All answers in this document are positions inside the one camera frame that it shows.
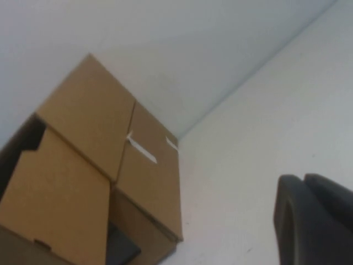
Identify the open-top cardboard drawer with window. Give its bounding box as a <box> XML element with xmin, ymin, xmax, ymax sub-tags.
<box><xmin>0</xmin><ymin>113</ymin><xmax>111</xmax><ymax>265</ymax></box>

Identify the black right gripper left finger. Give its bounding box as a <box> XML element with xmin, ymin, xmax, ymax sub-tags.
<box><xmin>272</xmin><ymin>173</ymin><xmax>307</xmax><ymax>265</ymax></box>

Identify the cardboard shoe box outer sleeve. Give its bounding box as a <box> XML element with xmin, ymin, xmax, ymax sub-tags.
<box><xmin>38</xmin><ymin>53</ymin><xmax>136</xmax><ymax>183</ymax></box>
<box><xmin>114</xmin><ymin>101</ymin><xmax>184</xmax><ymax>243</ymax></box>

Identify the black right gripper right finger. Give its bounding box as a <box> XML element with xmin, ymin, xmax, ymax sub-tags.
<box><xmin>286</xmin><ymin>173</ymin><xmax>353</xmax><ymax>265</ymax></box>

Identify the cardboard drawer with dark window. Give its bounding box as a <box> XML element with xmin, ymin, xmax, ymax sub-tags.
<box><xmin>106</xmin><ymin>187</ymin><xmax>177</xmax><ymax>265</ymax></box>

